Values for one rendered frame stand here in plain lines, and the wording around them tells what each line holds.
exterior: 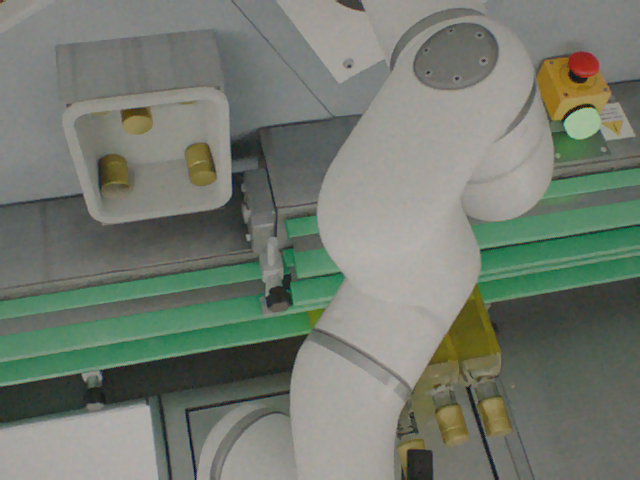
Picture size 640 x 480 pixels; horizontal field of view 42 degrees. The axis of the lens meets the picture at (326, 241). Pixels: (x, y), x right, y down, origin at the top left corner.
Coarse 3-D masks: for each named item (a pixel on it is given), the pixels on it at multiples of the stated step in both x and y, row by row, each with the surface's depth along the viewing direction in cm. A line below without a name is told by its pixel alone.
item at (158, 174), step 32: (128, 96) 86; (160, 96) 86; (192, 96) 87; (224, 96) 89; (64, 128) 87; (96, 128) 99; (160, 128) 101; (192, 128) 103; (224, 128) 93; (96, 160) 102; (128, 160) 105; (160, 160) 107; (224, 160) 98; (96, 192) 100; (160, 192) 105; (192, 192) 106; (224, 192) 104
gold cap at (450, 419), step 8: (440, 408) 106; (448, 408) 105; (456, 408) 105; (440, 416) 105; (448, 416) 105; (456, 416) 105; (440, 424) 105; (448, 424) 104; (456, 424) 104; (464, 424) 105; (440, 432) 106; (448, 432) 104; (456, 432) 104; (464, 432) 104; (448, 440) 104; (456, 440) 104; (464, 440) 105
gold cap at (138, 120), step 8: (120, 112) 93; (128, 112) 92; (136, 112) 92; (144, 112) 93; (128, 120) 92; (136, 120) 93; (144, 120) 93; (152, 120) 94; (128, 128) 93; (136, 128) 94; (144, 128) 94
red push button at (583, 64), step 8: (576, 56) 105; (584, 56) 105; (592, 56) 106; (568, 64) 106; (576, 64) 105; (584, 64) 105; (592, 64) 105; (576, 72) 105; (584, 72) 104; (592, 72) 105
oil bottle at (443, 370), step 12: (444, 336) 109; (444, 348) 108; (432, 360) 107; (444, 360) 107; (456, 360) 108; (432, 372) 107; (444, 372) 107; (456, 372) 107; (420, 384) 108; (432, 384) 107; (444, 384) 107; (456, 384) 108
